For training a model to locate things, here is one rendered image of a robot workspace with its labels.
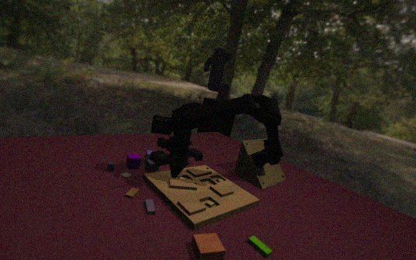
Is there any green rectangular block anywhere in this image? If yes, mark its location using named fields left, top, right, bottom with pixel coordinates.
left=248, top=235, right=272, bottom=258

